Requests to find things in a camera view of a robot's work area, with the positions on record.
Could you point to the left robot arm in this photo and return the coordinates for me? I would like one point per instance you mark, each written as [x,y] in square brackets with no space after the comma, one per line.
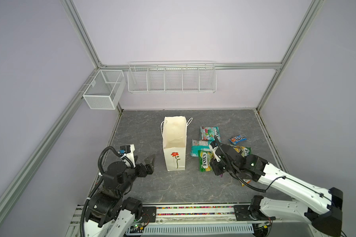
[106,213]

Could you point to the green Fox's candy bag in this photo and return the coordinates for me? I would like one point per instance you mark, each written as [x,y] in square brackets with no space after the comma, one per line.
[204,161]

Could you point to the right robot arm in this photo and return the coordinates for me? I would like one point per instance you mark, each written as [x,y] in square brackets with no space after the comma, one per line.
[320,207]

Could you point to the teal Fox's candy bag front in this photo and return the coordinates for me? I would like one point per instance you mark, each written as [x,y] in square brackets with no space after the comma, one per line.
[208,133]

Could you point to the teal fox's candy bag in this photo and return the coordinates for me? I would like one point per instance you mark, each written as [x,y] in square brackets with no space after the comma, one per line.
[199,145]
[208,133]

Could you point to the long white wire basket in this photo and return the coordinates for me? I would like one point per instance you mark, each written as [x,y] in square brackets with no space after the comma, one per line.
[172,77]

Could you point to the orange Fox's fruits bag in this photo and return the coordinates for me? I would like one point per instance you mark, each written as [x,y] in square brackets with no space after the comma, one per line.
[244,182]

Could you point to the blue M&M's packet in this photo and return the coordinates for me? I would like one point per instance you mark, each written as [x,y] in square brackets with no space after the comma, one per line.
[237,139]

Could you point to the small white mesh basket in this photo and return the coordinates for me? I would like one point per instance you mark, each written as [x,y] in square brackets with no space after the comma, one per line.
[105,90]

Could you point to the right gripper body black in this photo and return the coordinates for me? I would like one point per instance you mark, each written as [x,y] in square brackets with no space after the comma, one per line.
[218,167]

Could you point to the green Fox's spring tea bag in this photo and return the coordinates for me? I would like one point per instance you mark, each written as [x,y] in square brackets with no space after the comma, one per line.
[243,151]

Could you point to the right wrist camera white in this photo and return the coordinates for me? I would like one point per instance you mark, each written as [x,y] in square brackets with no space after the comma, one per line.
[213,147]

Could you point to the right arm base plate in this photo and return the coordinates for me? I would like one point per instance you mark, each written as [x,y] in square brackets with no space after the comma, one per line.
[244,212]

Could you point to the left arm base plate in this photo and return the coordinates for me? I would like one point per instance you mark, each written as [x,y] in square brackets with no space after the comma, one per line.
[148,215]

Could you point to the teal Fox's candy bag back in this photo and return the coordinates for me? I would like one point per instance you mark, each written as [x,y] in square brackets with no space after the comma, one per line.
[199,145]

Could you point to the white floral paper bag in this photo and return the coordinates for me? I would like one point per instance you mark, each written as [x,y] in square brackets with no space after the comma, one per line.
[174,135]

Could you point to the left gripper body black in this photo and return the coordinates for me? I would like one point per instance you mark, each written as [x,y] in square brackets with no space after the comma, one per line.
[133,173]

